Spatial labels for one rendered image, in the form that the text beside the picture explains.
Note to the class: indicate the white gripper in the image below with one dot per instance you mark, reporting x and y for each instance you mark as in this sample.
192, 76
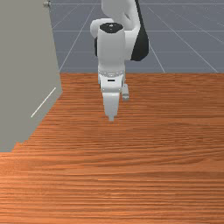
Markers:
111, 87

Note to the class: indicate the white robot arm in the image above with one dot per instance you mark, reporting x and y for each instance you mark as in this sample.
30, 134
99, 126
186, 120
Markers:
111, 49

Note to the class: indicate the pale grey cabinet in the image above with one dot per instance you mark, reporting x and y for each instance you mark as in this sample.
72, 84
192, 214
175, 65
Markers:
26, 73

